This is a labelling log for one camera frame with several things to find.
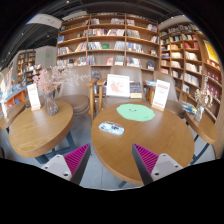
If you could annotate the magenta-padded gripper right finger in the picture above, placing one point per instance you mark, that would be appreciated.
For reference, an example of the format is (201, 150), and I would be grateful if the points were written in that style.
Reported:
(165, 165)

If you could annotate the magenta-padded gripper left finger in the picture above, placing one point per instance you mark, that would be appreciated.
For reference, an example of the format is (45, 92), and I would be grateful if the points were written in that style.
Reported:
(56, 165)

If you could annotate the blue grey computer mouse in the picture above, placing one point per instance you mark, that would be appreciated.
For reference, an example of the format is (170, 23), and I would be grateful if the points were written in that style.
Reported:
(111, 128)

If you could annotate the green round mouse pad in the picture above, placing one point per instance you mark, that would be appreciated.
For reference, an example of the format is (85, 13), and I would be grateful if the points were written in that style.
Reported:
(135, 112)

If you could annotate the round wooden side table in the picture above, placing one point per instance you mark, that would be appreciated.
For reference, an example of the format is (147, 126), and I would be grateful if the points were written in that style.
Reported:
(203, 128)
(40, 131)

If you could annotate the glass vase with pink flowers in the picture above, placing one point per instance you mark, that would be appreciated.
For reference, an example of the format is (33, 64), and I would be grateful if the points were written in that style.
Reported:
(50, 105)

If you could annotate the stack of colourful books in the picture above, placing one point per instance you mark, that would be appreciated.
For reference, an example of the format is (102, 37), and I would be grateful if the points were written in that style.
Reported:
(189, 108)

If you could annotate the glass vase with dried flowers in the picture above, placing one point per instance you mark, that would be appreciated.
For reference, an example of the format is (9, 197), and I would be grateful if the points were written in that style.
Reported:
(200, 111)

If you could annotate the small round wooden table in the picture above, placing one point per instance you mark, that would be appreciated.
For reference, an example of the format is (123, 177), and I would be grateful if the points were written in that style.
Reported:
(13, 115)

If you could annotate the white and brown sign stand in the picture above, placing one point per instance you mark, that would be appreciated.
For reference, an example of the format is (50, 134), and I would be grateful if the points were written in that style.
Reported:
(161, 95)

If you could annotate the white and red sign stand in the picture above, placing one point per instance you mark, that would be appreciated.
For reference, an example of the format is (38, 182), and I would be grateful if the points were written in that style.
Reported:
(34, 96)

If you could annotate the small white sign stand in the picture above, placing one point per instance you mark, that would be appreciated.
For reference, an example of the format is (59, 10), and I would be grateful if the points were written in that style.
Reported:
(4, 110)

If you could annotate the dark blue book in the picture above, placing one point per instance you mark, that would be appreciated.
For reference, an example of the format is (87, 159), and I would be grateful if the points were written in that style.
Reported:
(135, 89)

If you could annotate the blue display counter with books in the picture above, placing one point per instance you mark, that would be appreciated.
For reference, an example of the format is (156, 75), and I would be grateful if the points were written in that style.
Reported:
(15, 95)

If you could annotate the stack of light blue books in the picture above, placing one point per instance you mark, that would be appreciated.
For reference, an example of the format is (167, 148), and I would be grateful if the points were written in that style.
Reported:
(150, 83)

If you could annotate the white framed flower picture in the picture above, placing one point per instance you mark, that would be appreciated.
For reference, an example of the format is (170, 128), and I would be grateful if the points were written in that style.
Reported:
(117, 85)

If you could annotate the small wooden bookshelf unit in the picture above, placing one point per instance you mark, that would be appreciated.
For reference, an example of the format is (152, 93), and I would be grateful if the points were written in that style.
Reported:
(25, 66)

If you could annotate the curved wooden bookshelf unit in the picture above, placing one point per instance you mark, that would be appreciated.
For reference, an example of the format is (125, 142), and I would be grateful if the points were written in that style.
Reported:
(190, 60)

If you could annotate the wide wooden bookshelf unit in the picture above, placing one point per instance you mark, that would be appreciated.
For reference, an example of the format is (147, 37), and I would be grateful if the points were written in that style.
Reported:
(106, 43)

